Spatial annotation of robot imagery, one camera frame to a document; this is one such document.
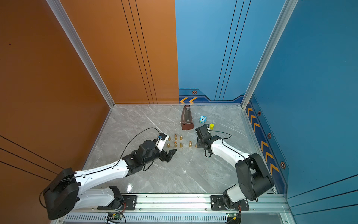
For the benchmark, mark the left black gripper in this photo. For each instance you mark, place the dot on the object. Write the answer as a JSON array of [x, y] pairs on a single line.
[[169, 156]]

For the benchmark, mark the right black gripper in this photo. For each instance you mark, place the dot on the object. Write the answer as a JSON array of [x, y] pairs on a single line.
[[198, 143]]

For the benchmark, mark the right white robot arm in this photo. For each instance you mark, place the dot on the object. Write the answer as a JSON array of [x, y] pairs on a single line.
[[254, 178]]

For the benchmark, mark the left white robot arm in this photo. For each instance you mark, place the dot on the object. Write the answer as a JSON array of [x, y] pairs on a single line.
[[67, 191]]

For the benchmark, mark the blue owl toy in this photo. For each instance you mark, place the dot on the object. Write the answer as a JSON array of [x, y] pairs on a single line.
[[203, 119]]

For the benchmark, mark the dark red metronome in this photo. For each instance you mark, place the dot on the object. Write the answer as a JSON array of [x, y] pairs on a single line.
[[186, 118]]

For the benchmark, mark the right green circuit board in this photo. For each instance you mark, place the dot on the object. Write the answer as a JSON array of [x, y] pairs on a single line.
[[233, 218]]

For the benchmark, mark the green circuit board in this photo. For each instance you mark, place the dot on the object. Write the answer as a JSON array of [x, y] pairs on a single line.
[[233, 218], [114, 217]]

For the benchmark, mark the left green circuit board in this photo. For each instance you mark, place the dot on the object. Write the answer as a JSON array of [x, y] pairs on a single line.
[[114, 217]]

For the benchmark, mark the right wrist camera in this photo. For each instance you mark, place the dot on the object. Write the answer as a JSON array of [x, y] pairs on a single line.
[[202, 131]]

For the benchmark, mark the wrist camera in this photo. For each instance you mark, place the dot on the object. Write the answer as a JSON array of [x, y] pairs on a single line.
[[162, 138], [202, 131]]

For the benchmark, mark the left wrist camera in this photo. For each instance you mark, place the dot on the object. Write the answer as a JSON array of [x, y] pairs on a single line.
[[162, 138]]

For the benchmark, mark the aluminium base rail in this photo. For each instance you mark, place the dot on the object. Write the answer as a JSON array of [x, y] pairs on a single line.
[[186, 209]]

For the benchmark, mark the left black mount plate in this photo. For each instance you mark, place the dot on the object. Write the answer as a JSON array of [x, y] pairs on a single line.
[[130, 202]]

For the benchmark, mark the black mount plate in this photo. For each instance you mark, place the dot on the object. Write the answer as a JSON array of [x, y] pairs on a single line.
[[130, 202], [218, 203]]

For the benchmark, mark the right black mount plate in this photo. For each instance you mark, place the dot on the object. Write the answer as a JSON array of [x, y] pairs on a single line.
[[218, 203]]

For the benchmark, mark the right aluminium corner post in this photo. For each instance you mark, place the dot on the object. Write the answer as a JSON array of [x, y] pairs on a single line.
[[273, 40]]

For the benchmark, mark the aluminium corner post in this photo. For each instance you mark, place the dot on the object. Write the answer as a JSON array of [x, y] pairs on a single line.
[[70, 31], [273, 40]]

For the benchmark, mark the left aluminium corner post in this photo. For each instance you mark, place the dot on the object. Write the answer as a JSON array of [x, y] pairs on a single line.
[[70, 31]]

